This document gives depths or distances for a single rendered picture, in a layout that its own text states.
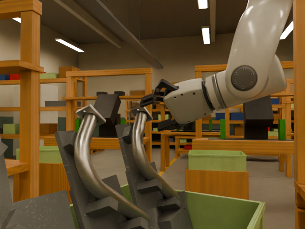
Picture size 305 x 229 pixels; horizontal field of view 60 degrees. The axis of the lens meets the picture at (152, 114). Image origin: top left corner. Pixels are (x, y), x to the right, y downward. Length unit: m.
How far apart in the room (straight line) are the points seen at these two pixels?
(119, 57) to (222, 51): 4.40
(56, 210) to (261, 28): 0.49
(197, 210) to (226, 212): 0.08
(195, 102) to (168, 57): 10.78
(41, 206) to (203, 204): 0.44
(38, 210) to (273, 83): 0.50
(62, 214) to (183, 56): 10.91
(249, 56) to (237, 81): 0.05
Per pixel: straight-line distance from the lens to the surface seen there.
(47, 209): 0.52
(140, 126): 0.66
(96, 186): 0.52
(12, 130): 6.47
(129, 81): 11.63
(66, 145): 0.54
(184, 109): 0.64
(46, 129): 6.00
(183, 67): 11.21
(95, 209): 0.53
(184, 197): 0.78
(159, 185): 0.66
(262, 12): 0.58
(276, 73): 0.59
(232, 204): 0.76
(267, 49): 0.53
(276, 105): 7.97
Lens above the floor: 1.17
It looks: 1 degrees up
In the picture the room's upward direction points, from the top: straight up
